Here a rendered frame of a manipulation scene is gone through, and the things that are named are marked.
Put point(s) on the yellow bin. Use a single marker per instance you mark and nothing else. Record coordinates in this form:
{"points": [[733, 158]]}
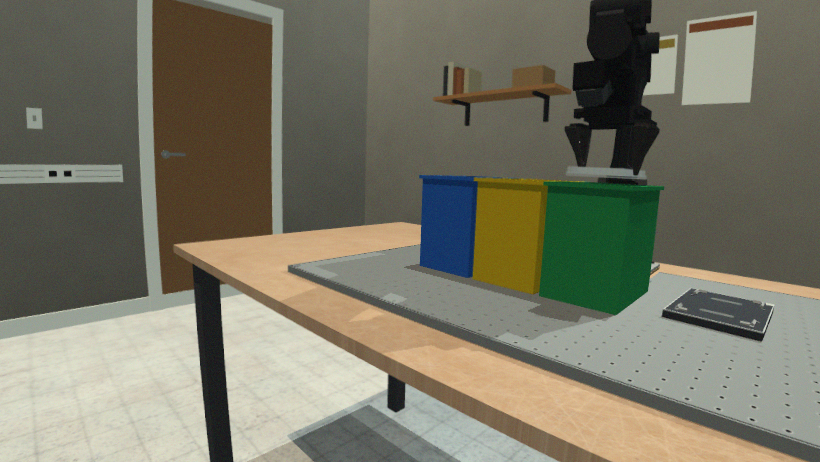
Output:
{"points": [[509, 232]]}

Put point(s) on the green bin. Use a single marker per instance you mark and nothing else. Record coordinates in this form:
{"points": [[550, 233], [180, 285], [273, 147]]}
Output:
{"points": [[598, 243]]}

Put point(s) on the white well plate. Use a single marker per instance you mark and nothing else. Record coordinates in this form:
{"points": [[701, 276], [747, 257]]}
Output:
{"points": [[604, 172]]}

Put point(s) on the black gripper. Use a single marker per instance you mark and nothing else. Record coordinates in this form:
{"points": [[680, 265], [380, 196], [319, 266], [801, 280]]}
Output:
{"points": [[579, 134]]}

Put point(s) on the blue bin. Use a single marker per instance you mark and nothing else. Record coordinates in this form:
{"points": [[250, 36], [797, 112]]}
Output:
{"points": [[448, 223]]}

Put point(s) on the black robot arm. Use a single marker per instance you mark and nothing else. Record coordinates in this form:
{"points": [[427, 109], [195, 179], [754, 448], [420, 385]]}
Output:
{"points": [[612, 44]]}

